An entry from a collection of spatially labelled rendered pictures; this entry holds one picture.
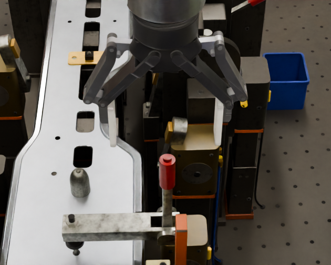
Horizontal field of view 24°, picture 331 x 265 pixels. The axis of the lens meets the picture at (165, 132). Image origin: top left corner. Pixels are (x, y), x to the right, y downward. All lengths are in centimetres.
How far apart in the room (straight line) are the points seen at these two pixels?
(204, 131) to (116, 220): 23
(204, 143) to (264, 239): 40
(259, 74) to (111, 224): 41
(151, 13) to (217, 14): 55
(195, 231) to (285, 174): 59
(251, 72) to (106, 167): 31
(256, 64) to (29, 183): 45
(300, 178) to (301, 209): 9
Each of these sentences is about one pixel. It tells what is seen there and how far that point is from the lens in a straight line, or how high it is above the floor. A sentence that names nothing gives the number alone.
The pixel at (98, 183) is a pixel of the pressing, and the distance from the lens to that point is 129.
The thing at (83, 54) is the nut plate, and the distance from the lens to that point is 153.
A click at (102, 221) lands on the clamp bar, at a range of 114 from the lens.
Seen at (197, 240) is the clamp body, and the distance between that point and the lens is 114.
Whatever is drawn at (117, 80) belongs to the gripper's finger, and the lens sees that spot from 93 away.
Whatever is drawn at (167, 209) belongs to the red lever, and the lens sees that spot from 110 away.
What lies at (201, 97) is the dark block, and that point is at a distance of 125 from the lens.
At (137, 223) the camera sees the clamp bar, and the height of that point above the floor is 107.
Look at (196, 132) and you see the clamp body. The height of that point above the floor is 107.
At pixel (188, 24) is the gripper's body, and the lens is 85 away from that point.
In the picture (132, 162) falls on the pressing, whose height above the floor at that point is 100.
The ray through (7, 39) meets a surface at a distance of 142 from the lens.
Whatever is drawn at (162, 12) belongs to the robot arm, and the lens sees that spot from 81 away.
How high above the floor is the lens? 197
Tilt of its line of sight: 45 degrees down
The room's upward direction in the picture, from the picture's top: straight up
